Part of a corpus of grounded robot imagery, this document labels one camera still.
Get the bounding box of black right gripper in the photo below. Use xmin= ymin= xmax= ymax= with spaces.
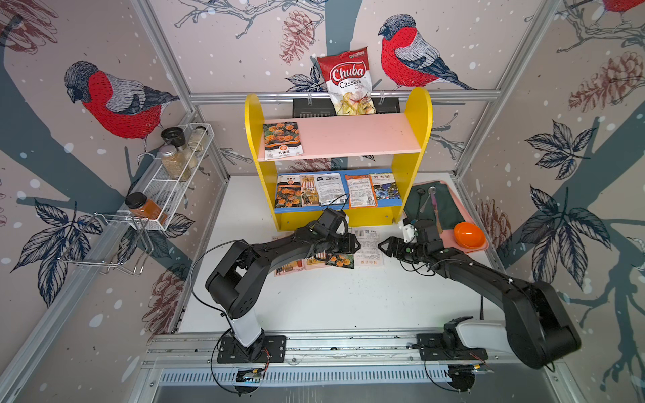
xmin=375 ymin=237 xmax=428 ymax=264

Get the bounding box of black orange marigold seed bag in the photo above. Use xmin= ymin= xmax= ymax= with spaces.
xmin=325 ymin=254 xmax=354 ymax=270

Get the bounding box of pink storefront seed bag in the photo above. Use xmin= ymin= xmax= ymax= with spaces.
xmin=275 ymin=260 xmax=306 ymax=276
xmin=350 ymin=228 xmax=384 ymax=268
xmin=300 ymin=175 xmax=320 ymax=207
xmin=304 ymin=256 xmax=327 ymax=270

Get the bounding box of orange bordered seed bag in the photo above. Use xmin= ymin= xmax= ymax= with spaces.
xmin=345 ymin=175 xmax=377 ymax=208

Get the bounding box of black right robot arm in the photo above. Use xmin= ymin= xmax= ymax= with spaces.
xmin=378 ymin=220 xmax=582 ymax=369

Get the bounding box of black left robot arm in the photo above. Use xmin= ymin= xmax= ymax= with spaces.
xmin=205 ymin=209 xmax=361 ymax=350

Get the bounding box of blue flower seed bag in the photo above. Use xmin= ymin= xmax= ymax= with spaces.
xmin=371 ymin=172 xmax=401 ymax=202

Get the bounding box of yellow two-tier shelf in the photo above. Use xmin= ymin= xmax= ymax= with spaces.
xmin=245 ymin=88 xmax=433 ymax=231

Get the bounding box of red Chuba chips bag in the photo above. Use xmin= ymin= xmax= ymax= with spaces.
xmin=317 ymin=47 xmax=376 ymax=116

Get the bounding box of dark green cloth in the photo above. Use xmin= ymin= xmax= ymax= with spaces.
xmin=404 ymin=181 xmax=466 ymax=230

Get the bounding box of pink tray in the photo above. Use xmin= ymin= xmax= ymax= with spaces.
xmin=404 ymin=181 xmax=489 ymax=254

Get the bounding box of black spoon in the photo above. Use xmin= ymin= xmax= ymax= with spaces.
xmin=415 ymin=188 xmax=426 ymax=220

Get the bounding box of silver spoon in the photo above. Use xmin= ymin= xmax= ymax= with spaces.
xmin=421 ymin=186 xmax=433 ymax=213

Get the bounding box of orange bowl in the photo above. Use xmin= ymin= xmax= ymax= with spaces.
xmin=454 ymin=222 xmax=486 ymax=250

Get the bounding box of pale spice jar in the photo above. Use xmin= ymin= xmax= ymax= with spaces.
xmin=188 ymin=126 xmax=208 ymax=153

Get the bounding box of tan spice jar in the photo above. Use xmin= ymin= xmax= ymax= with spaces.
xmin=159 ymin=144 xmax=190 ymax=182

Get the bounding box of black lid spice jar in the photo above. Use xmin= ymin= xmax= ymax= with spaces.
xmin=161 ymin=127 xmax=193 ymax=161

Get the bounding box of orange spice jar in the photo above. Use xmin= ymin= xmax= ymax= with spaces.
xmin=124 ymin=192 xmax=162 ymax=220

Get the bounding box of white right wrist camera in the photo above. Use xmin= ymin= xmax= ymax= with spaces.
xmin=400 ymin=223 xmax=417 ymax=243

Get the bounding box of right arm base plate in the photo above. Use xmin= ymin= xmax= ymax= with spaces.
xmin=416 ymin=333 xmax=488 ymax=361

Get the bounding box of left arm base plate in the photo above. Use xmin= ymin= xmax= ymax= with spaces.
xmin=217 ymin=335 xmax=287 ymax=364

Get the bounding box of white wire spice rack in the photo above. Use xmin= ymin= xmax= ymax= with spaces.
xmin=117 ymin=123 xmax=213 ymax=238

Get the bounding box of chrome wire holder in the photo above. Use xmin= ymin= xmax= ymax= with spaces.
xmin=56 ymin=212 xmax=155 ymax=276

